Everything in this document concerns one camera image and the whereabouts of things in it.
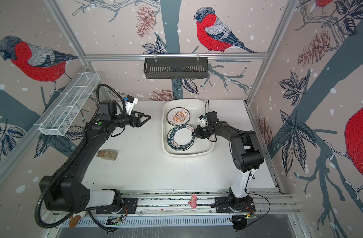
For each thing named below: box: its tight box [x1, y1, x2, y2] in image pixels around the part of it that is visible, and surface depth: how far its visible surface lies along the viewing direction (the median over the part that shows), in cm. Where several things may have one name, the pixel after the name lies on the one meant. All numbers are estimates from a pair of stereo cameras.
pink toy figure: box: [188, 193, 199, 209], surface depth 75 cm
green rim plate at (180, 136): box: [167, 123, 195, 149], surface depth 99 cm
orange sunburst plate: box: [166, 107, 191, 127], surface depth 112 cm
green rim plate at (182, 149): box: [167, 139, 195, 152], surface depth 94 cm
